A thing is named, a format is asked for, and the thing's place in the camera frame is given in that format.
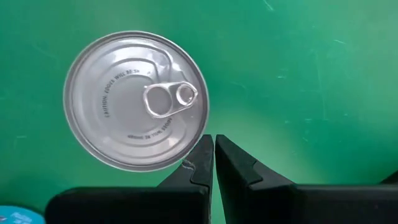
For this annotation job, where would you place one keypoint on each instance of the gold-lid can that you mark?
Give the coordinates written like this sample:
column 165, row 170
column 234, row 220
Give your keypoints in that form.
column 18, row 216

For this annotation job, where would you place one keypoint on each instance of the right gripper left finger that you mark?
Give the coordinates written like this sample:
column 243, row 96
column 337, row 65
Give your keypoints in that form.
column 140, row 205

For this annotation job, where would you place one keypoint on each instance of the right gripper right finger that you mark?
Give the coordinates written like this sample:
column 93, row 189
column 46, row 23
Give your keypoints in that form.
column 311, row 205

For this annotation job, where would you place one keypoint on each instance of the teal tuna can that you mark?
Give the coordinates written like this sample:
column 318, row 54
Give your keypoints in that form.
column 124, row 93

